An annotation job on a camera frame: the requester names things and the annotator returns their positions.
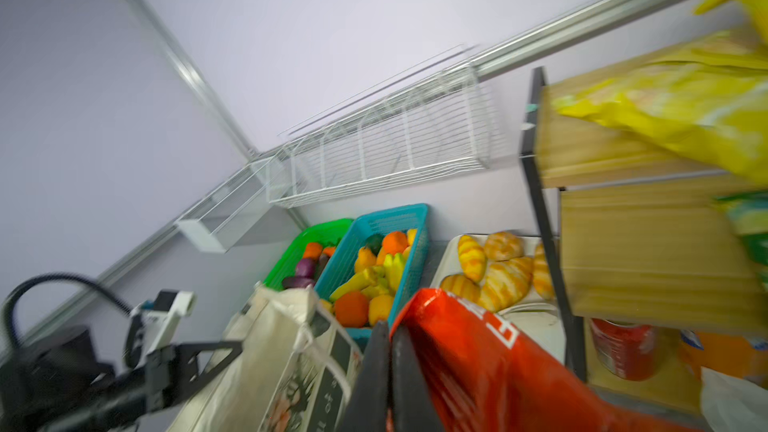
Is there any teal plastic basket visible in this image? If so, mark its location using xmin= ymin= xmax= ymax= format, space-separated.
xmin=315 ymin=203 xmax=429 ymax=348

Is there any white bread tray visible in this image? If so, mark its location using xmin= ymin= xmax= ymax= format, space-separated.
xmin=430 ymin=232 xmax=566 ymax=363

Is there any orange fruit front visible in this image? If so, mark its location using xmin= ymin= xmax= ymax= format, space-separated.
xmin=334 ymin=291 xmax=369 ymax=328

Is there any orange fruit back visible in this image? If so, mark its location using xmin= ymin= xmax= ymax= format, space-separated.
xmin=382 ymin=231 xmax=410 ymax=255

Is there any croissant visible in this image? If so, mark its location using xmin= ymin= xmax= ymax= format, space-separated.
xmin=532 ymin=242 xmax=555 ymax=300
xmin=483 ymin=231 xmax=524 ymax=262
xmin=439 ymin=274 xmax=481 ymax=303
xmin=457 ymin=235 xmax=487 ymax=284
xmin=478 ymin=256 xmax=533 ymax=313

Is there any small white mesh basket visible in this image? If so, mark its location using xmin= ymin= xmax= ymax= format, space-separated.
xmin=175 ymin=158 xmax=291 ymax=253

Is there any green snack bag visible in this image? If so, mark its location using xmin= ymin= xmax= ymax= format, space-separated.
xmin=714 ymin=191 xmax=767 ymax=291

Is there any croissant top middle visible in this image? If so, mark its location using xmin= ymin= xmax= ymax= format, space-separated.
xmin=483 ymin=231 xmax=524 ymax=262

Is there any yellow chip bag left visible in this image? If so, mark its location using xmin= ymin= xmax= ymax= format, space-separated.
xmin=553 ymin=29 xmax=767 ymax=185

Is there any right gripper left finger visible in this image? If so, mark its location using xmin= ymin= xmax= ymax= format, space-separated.
xmin=337 ymin=321 xmax=391 ymax=432

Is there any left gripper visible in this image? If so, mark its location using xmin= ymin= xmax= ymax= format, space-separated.
xmin=36 ymin=290 xmax=243 ymax=431

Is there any red soda can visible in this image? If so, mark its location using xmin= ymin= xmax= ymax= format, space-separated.
xmin=589 ymin=319 xmax=658 ymax=381

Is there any croissant far left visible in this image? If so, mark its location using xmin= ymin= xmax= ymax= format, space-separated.
xmin=457 ymin=235 xmax=487 ymax=284

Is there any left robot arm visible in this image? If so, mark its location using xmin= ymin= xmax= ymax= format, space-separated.
xmin=1 ymin=272 xmax=243 ymax=431

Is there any black wooden shelf rack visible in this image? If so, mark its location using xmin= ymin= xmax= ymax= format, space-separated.
xmin=520 ymin=44 xmax=767 ymax=414

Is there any orange fruit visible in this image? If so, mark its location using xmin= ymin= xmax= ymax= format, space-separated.
xmin=382 ymin=231 xmax=410 ymax=255
xmin=334 ymin=291 xmax=369 ymax=328

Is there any long white wire basket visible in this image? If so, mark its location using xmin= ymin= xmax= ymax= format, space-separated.
xmin=264 ymin=45 xmax=496 ymax=208

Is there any green avocado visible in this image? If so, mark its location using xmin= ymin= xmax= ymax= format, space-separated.
xmin=364 ymin=234 xmax=384 ymax=255

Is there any croissant centre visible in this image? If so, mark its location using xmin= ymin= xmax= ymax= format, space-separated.
xmin=478 ymin=256 xmax=533 ymax=313

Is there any white plastic grocery bag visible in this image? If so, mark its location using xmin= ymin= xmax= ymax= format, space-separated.
xmin=700 ymin=368 xmax=768 ymax=432

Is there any banana bunch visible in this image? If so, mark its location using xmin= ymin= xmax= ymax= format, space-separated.
xmin=330 ymin=253 xmax=408 ymax=302

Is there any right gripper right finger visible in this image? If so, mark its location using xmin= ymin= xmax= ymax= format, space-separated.
xmin=391 ymin=327 xmax=444 ymax=432

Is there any croissant front left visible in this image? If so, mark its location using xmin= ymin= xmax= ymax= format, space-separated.
xmin=439 ymin=274 xmax=481 ymax=303

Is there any yellow lemon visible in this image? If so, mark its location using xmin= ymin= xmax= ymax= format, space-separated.
xmin=407 ymin=229 xmax=418 ymax=246

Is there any green plastic basket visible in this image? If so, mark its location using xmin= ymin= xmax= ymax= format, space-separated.
xmin=263 ymin=218 xmax=353 ymax=291

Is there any croissant far right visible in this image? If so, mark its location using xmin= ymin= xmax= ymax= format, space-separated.
xmin=532 ymin=242 xmax=555 ymax=300

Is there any purple onion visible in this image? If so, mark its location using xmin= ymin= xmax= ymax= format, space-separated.
xmin=295 ymin=258 xmax=317 ymax=279

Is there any orange red tomato back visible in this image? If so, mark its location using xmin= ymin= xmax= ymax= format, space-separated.
xmin=302 ymin=242 xmax=325 ymax=262

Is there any yellow fruit front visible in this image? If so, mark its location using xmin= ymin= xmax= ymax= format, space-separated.
xmin=368 ymin=294 xmax=394 ymax=327

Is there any cream canvas tote bag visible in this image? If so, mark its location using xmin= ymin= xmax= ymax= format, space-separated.
xmin=169 ymin=283 xmax=363 ymax=431

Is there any orange soda can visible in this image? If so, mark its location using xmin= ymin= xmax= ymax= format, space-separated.
xmin=678 ymin=330 xmax=767 ymax=388

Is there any red snack bag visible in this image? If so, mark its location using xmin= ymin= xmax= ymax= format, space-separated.
xmin=390 ymin=289 xmax=680 ymax=431

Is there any yellow pear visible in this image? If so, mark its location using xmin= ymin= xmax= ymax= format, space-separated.
xmin=354 ymin=247 xmax=377 ymax=274

